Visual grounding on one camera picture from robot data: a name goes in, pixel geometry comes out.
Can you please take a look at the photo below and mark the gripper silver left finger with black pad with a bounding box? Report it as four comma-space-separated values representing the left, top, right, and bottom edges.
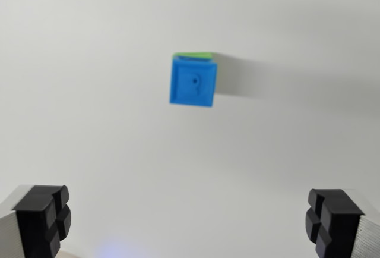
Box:
0, 184, 72, 258

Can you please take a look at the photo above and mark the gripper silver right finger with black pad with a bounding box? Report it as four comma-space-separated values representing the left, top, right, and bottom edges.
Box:
305, 188, 380, 258

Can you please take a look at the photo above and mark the blue number cube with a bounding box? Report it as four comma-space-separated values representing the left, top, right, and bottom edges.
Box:
169, 55, 219, 109

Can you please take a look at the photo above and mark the green cube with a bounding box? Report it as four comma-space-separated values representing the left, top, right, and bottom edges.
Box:
172, 51, 214, 59

